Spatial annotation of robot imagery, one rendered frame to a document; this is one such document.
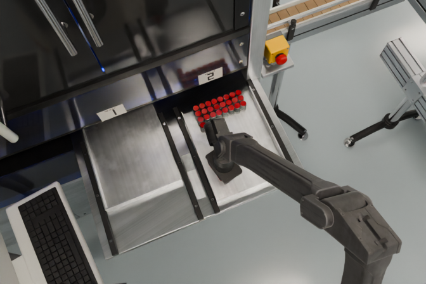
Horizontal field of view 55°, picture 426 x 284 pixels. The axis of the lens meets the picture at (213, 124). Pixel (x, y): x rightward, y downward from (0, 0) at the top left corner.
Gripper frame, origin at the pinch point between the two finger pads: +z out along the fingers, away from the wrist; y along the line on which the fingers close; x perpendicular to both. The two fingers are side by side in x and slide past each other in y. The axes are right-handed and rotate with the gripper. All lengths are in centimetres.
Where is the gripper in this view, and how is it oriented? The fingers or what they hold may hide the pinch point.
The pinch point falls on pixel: (224, 171)
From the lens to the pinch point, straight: 127.5
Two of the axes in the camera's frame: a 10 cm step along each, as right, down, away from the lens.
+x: -8.2, 5.4, -1.8
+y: -5.7, -7.6, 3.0
